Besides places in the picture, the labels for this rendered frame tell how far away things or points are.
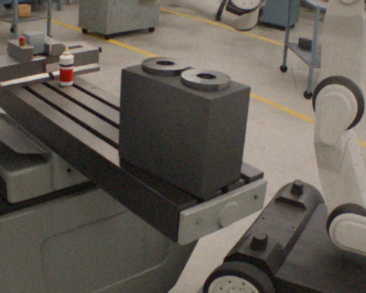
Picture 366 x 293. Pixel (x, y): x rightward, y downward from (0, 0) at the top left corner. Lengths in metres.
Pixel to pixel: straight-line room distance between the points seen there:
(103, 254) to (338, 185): 0.70
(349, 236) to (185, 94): 0.70
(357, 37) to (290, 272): 0.64
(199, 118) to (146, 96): 0.13
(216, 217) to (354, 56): 0.55
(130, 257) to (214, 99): 0.85
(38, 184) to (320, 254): 0.80
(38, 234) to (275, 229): 0.67
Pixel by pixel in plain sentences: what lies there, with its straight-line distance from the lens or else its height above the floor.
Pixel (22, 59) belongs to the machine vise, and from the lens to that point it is 1.52.
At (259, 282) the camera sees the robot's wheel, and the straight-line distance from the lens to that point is 1.36.
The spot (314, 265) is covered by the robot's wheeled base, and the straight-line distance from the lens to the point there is 1.48.
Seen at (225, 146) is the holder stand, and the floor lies 1.03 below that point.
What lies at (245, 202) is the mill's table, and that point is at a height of 0.90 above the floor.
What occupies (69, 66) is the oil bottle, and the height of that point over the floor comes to 1.00.
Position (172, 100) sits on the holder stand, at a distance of 0.95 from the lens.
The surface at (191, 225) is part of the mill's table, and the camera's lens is 0.96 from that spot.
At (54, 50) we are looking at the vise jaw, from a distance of 1.56.
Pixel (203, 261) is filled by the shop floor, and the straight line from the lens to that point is 2.39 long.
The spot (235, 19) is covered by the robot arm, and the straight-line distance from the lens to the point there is 1.34.
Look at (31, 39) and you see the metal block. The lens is 1.55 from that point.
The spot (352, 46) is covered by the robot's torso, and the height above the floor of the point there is 1.17.
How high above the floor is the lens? 1.42
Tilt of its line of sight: 25 degrees down
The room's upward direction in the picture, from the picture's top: 4 degrees clockwise
